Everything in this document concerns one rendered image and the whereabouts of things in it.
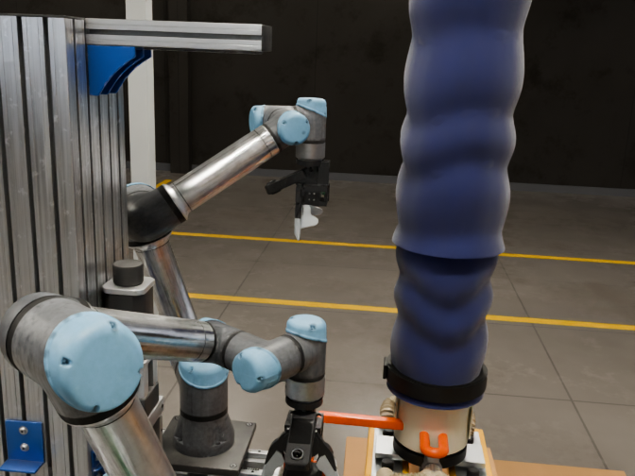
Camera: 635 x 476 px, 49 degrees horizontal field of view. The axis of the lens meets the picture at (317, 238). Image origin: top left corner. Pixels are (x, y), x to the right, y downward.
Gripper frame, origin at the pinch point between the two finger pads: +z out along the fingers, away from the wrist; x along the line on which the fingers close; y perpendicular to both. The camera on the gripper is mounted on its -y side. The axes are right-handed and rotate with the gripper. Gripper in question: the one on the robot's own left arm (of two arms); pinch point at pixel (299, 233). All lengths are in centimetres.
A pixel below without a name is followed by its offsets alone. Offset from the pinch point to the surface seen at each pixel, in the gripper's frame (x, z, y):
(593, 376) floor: 259, 152, 165
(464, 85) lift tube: -41, -42, 35
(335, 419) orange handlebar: -35, 34, 14
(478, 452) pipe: -30, 42, 47
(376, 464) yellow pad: -34, 44, 24
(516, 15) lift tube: -37, -55, 44
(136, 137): 236, 8, -131
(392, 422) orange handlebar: -35, 33, 27
